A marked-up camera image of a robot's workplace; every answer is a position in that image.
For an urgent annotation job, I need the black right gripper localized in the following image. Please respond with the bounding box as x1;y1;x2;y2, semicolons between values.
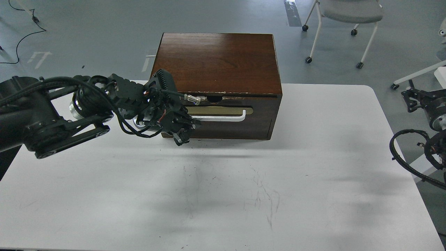
401;79;446;130

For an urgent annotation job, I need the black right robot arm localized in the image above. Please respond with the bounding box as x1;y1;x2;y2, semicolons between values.
389;79;446;190

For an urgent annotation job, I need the black floor cable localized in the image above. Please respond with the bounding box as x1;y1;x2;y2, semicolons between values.
0;0;46;64

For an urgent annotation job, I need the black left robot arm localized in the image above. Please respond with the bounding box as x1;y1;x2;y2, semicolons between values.
0;69;201;159

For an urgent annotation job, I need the dark wooden drawer cabinet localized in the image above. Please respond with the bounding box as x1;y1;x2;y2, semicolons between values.
151;33;283;140

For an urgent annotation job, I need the grey white office chair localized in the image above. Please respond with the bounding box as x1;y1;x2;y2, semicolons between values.
302;0;384;69

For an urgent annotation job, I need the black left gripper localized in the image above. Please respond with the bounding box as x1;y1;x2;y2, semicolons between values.
111;69;202;146

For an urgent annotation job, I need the wooden drawer with white handle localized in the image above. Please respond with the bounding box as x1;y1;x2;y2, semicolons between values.
162;96;273;140

